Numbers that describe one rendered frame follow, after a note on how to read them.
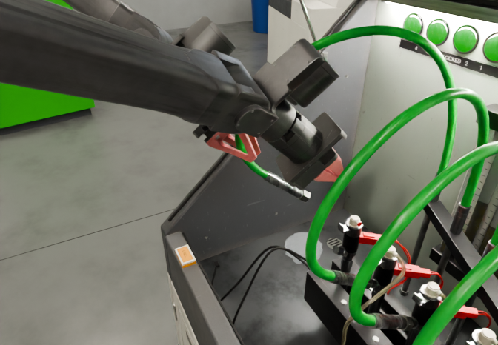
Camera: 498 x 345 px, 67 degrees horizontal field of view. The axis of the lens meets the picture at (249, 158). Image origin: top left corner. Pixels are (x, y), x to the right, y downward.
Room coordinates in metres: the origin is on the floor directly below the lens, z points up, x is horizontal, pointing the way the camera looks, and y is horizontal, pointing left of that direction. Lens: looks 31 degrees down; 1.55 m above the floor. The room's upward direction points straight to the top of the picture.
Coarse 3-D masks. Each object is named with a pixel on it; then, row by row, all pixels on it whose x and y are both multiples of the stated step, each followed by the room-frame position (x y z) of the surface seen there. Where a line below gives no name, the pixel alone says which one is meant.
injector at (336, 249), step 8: (352, 232) 0.48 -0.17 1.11; (360, 232) 0.48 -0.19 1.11; (344, 240) 0.49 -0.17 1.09; (352, 240) 0.48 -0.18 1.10; (336, 248) 0.48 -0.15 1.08; (344, 248) 0.49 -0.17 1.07; (352, 248) 0.48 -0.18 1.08; (344, 256) 0.49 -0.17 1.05; (352, 256) 0.48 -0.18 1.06; (344, 264) 0.49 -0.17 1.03; (344, 288) 0.49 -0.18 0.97
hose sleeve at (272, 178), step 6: (270, 174) 0.55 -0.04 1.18; (270, 180) 0.55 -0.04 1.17; (276, 180) 0.55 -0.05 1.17; (282, 180) 0.56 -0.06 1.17; (276, 186) 0.55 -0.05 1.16; (282, 186) 0.55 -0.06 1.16; (288, 186) 0.55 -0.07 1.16; (288, 192) 0.55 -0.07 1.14; (294, 192) 0.55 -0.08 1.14; (300, 192) 0.56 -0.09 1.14
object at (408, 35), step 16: (352, 32) 0.56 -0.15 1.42; (368, 32) 0.56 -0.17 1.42; (384, 32) 0.56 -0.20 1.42; (400, 32) 0.57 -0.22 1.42; (320, 48) 0.56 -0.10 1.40; (432, 48) 0.57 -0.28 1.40; (448, 80) 0.58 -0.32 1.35; (448, 112) 0.58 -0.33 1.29; (448, 128) 0.58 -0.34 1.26; (240, 144) 0.55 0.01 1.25; (448, 144) 0.58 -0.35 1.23; (448, 160) 0.58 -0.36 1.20
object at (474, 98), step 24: (432, 96) 0.42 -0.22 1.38; (456, 96) 0.43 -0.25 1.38; (480, 96) 0.46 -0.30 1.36; (408, 120) 0.40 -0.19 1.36; (480, 120) 0.47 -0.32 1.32; (480, 144) 0.48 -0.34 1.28; (360, 168) 0.37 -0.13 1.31; (480, 168) 0.49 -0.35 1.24; (336, 192) 0.36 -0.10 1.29; (456, 216) 0.49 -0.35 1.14; (312, 240) 0.35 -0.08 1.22; (312, 264) 0.35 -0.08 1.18
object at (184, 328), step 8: (176, 296) 0.62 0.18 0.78; (176, 304) 0.63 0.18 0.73; (176, 312) 0.64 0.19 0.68; (184, 312) 0.57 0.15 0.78; (176, 320) 0.65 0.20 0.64; (184, 320) 0.58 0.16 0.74; (184, 328) 0.59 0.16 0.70; (184, 336) 0.60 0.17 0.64; (192, 336) 0.52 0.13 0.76; (184, 344) 0.61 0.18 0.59; (192, 344) 0.53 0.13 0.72
